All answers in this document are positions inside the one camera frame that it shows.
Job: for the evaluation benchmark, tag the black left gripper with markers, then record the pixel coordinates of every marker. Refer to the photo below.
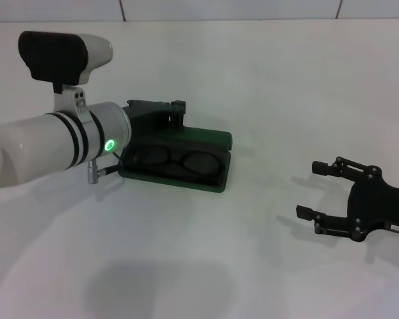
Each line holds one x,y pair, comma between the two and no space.
149,116

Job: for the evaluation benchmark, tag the green glasses case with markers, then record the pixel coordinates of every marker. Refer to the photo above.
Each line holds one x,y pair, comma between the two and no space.
206,136

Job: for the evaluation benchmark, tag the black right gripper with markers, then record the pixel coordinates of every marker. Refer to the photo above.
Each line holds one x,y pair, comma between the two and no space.
379,206

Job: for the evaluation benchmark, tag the black round glasses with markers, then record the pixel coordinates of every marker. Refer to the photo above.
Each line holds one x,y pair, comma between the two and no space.
179,163

